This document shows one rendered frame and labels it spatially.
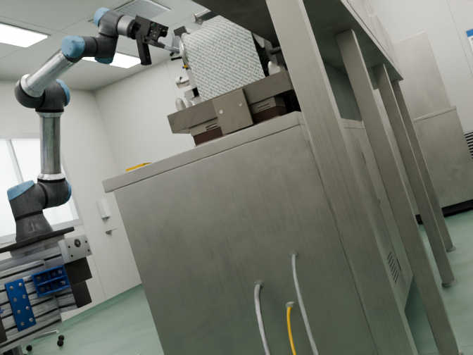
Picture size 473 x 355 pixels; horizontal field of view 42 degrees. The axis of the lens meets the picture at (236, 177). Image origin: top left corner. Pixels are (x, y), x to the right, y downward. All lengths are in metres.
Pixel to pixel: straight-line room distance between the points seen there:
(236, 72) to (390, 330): 1.12
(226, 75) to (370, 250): 1.04
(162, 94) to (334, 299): 6.79
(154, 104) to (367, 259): 7.32
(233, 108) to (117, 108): 6.89
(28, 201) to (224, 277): 1.03
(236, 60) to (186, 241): 0.62
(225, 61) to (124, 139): 6.59
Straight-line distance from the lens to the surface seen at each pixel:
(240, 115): 1.80
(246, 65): 2.04
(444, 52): 7.55
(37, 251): 2.54
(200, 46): 2.10
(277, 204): 1.74
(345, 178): 1.18
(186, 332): 1.92
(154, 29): 2.24
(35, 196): 2.59
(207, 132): 1.87
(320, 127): 1.18
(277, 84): 1.80
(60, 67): 2.33
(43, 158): 2.65
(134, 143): 8.52
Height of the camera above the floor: 0.71
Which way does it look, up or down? 2 degrees up
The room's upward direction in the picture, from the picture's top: 18 degrees counter-clockwise
